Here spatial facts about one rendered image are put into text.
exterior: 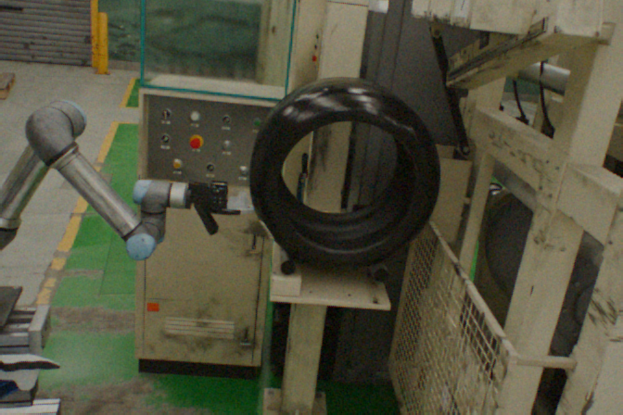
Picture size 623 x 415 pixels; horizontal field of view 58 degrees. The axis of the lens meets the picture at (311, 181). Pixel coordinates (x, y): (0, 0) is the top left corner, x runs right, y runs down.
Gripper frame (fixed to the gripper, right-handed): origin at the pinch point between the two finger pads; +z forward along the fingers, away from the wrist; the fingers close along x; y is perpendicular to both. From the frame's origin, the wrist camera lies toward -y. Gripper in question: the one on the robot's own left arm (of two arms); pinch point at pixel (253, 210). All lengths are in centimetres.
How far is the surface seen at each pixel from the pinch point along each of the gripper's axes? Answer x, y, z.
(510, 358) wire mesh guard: -60, -3, 58
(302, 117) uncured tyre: -11.2, 32.9, 10.6
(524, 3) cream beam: -35, 68, 53
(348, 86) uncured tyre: -6.0, 41.8, 22.1
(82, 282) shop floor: 126, -105, -93
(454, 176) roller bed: 20, 13, 66
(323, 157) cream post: 26.5, 12.1, 21.4
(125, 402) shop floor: 33, -104, -44
